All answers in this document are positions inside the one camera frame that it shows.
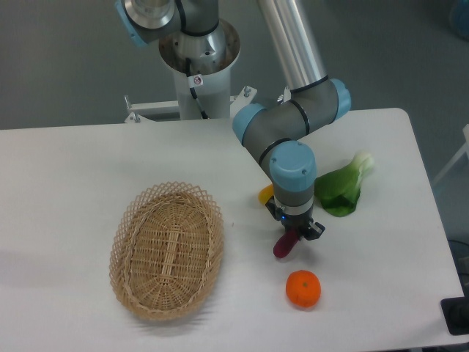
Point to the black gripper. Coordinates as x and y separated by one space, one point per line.
299 220

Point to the purple sweet potato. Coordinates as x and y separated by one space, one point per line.
285 244

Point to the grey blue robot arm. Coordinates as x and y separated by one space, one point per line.
271 136

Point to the yellow mango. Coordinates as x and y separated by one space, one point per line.
265 194

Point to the green bok choy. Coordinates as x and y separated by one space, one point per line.
339 191

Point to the orange tangerine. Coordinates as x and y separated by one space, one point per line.
303 288

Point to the woven wicker basket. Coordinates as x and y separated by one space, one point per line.
167 251

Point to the black device at table edge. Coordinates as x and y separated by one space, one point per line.
455 311

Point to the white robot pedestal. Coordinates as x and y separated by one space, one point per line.
201 68

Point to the white frame at right edge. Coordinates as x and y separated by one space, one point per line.
457 160

